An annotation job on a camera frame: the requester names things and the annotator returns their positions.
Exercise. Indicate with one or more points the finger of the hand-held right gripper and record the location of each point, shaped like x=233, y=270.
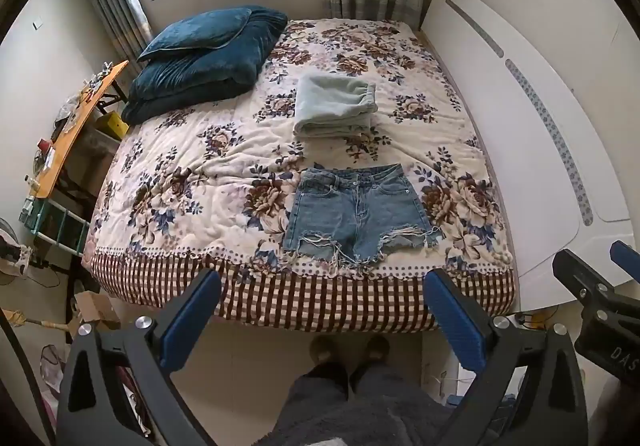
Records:
x=582, y=276
x=627, y=256

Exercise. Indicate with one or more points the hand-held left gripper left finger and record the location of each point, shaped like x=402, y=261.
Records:
x=192, y=316

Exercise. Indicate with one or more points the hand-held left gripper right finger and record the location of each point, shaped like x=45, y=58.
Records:
x=456, y=322

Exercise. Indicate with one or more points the blue denim shorts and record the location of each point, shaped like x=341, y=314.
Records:
x=350, y=216

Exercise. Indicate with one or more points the folded light green pants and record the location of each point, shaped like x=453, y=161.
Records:
x=332, y=103

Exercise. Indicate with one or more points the grey slipper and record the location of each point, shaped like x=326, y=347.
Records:
x=326, y=351
x=374, y=348

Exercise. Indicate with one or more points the cardboard box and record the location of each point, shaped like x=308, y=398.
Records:
x=92, y=311

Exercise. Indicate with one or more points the person's dark trouser legs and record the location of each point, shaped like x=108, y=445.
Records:
x=365, y=411

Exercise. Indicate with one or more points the floral bedspread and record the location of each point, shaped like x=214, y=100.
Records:
x=210, y=166

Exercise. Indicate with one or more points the teal storage rack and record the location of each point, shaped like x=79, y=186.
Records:
x=57, y=226

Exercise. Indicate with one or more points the white headboard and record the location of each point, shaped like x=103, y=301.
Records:
x=530, y=116

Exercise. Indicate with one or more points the standing fan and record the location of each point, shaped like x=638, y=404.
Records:
x=10, y=256

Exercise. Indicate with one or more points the yellow box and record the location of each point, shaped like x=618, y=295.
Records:
x=112, y=125

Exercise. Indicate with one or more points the orange folding desk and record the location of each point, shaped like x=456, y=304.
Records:
x=75, y=128

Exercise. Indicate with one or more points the folded dark blue blanket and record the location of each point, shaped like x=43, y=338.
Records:
x=210, y=71

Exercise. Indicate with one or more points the dark blue velvet pillow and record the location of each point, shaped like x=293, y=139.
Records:
x=197, y=33

